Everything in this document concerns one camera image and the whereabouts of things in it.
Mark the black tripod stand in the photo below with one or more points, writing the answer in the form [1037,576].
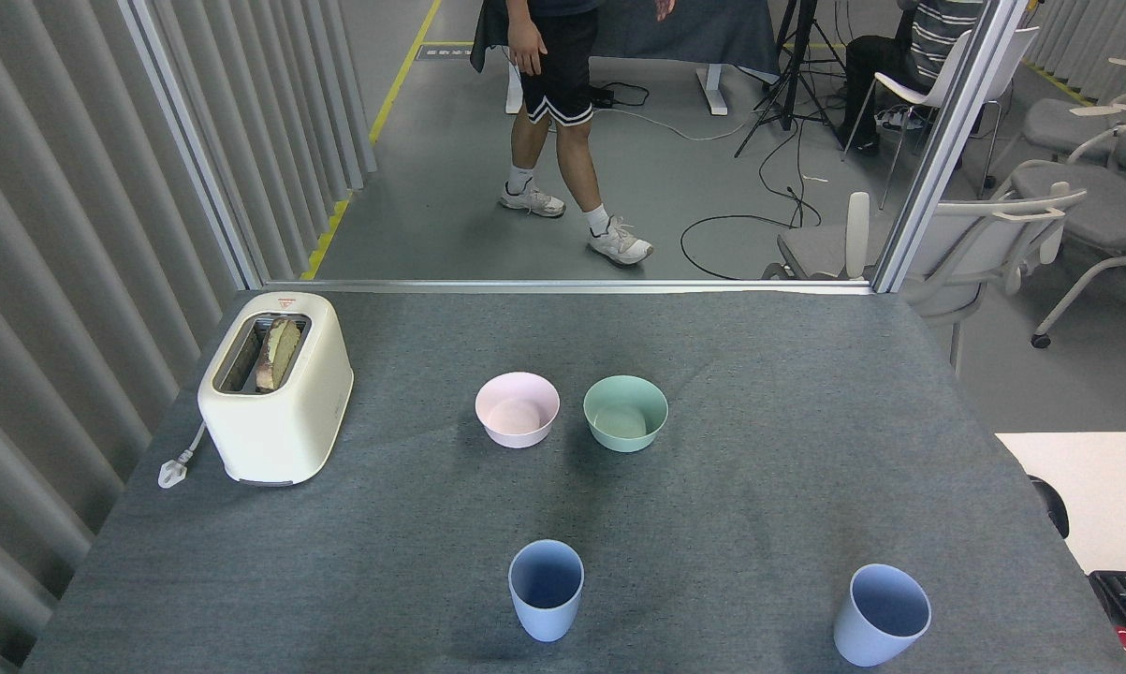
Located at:
[789,84]

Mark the blue plastic cup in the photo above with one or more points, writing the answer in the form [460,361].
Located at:
[546,618]
[862,641]

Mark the silver aluminium post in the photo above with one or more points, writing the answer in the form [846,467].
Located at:
[193,150]
[946,140]

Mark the walking person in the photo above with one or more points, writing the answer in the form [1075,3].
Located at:
[562,65]

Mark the person's left hand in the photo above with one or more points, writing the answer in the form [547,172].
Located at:
[665,7]

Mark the seated person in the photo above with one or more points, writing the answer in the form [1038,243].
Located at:
[937,33]

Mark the white side table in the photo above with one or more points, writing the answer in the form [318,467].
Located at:
[1105,487]

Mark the dark grey tablecloth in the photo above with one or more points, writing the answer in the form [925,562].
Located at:
[712,33]

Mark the pink plastic bowl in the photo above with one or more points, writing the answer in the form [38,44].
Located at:
[516,432]

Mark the green plastic bowl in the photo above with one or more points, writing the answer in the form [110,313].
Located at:
[624,438]

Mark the black power adapter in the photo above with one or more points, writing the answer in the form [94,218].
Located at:
[604,96]

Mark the person's right hand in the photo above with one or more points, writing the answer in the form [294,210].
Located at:
[527,47]

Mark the silver aluminium rail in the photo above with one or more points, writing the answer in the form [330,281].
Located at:
[562,285]

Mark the white plastic chair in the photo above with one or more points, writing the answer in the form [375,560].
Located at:
[918,94]

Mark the grey white armchair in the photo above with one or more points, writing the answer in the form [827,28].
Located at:
[1105,211]
[1068,122]
[820,248]

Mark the toasted bread slice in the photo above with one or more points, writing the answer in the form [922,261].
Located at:
[278,351]

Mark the black round object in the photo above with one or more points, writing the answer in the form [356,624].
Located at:
[1054,510]

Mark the cream white toaster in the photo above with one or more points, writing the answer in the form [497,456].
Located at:
[282,426]

